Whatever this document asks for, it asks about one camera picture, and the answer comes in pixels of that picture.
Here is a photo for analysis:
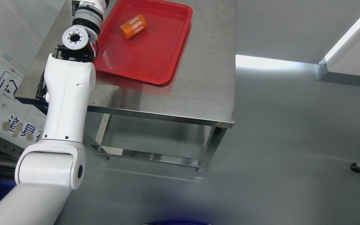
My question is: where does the stainless steel table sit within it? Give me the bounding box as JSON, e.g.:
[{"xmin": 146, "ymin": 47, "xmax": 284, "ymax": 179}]
[{"xmin": 14, "ymin": 0, "xmax": 237, "ymax": 173}]

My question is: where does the orange cylindrical capacitor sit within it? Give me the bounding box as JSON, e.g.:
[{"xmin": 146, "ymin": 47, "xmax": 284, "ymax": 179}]
[{"xmin": 119, "ymin": 14, "xmax": 148, "ymax": 40}]

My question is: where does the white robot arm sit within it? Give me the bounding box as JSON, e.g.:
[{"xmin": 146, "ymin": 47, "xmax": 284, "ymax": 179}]
[{"xmin": 0, "ymin": 0, "xmax": 109, "ymax": 225}]

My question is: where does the red plastic tray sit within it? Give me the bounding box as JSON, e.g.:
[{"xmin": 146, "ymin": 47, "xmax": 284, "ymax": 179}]
[{"xmin": 94, "ymin": 0, "xmax": 193, "ymax": 86}]

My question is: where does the white printed sign board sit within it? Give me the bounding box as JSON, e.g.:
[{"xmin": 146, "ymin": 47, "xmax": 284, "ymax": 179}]
[{"xmin": 0, "ymin": 49, "xmax": 46, "ymax": 148}]

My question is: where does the black caster wheel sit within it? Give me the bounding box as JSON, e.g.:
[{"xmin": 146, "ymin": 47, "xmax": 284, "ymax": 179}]
[{"xmin": 350, "ymin": 163, "xmax": 360, "ymax": 173}]

